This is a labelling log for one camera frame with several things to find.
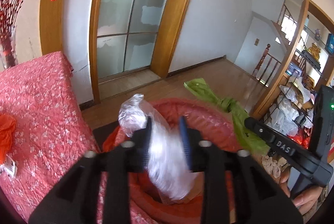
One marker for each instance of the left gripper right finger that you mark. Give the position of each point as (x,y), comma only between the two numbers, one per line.
(237,178)

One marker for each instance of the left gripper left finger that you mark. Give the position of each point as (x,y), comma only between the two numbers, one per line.
(74,199)

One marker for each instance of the clear plastic bag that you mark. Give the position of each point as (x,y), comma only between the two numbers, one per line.
(167,167)

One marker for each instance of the orange plastic bag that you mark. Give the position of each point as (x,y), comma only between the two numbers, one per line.
(7,129)

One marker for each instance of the person right hand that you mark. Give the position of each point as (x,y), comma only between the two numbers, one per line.
(306,200)

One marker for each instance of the black metal storage shelf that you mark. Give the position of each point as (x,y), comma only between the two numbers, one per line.
(292,110)

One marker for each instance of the pink floral tablecloth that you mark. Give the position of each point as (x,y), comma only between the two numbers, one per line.
(50,134)

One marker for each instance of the red bin liner bag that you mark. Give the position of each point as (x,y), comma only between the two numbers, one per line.
(146,206)

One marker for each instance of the wooden stair railing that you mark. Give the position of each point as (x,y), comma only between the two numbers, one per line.
(266,68)

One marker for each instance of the glass vase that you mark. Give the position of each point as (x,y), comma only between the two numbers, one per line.
(8,52)

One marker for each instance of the frosted glass sliding door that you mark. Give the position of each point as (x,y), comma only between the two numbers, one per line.
(126,35)

